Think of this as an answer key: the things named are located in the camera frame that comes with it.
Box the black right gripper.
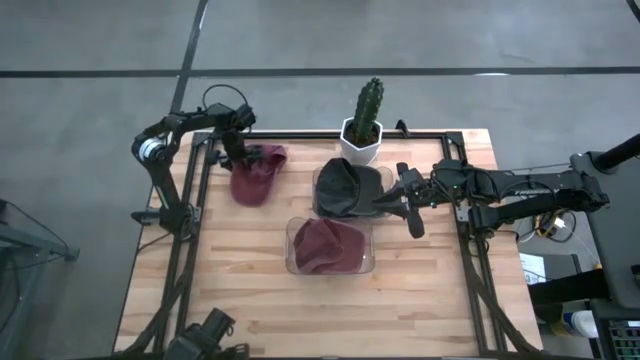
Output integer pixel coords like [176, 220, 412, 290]
[372, 161, 437, 240]

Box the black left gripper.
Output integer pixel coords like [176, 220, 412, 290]
[206, 103, 258, 172]

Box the black baseball cap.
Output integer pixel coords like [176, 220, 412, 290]
[315, 157, 362, 218]

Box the clear plastic bin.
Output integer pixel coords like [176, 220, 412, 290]
[284, 215, 377, 276]
[312, 163, 396, 220]

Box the white hexagonal plant pot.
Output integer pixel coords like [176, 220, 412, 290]
[339, 116, 385, 166]

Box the white paper sheet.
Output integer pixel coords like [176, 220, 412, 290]
[518, 252, 550, 286]

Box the black cart beam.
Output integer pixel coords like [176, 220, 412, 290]
[528, 268, 612, 307]

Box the white plastic bottle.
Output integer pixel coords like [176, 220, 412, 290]
[559, 309, 600, 340]

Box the black pole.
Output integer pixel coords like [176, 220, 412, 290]
[594, 132, 640, 172]

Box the black keyboard device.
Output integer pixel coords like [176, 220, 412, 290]
[605, 319, 640, 360]

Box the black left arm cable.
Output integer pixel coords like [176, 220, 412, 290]
[201, 83, 250, 114]

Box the black aluminium table frame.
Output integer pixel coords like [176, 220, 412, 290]
[115, 119, 544, 359]

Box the black camera device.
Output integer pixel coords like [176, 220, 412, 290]
[164, 307, 251, 360]

